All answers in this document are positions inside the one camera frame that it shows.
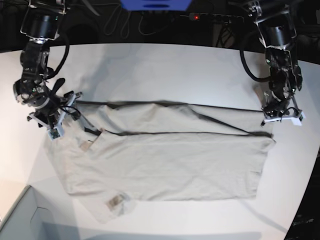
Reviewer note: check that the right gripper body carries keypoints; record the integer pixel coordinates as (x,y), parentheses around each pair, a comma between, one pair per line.
(51,109)

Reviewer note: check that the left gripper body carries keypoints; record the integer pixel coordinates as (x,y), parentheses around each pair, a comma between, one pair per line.
(276,110)

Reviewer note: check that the grey t-shirt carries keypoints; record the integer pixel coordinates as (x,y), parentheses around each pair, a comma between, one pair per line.
(156,152)

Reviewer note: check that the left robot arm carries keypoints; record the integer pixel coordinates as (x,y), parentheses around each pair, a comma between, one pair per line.
(276,31)

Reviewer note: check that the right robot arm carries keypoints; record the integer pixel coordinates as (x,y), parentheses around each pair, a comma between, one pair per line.
(41,24)

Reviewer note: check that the black labelled device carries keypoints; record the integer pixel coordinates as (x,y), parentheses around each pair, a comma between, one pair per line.
(306,223)

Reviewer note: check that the black power strip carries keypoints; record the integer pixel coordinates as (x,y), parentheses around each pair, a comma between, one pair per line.
(215,18)

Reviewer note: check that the blue overhead mount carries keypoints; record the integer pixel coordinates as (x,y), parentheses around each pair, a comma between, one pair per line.
(156,5)

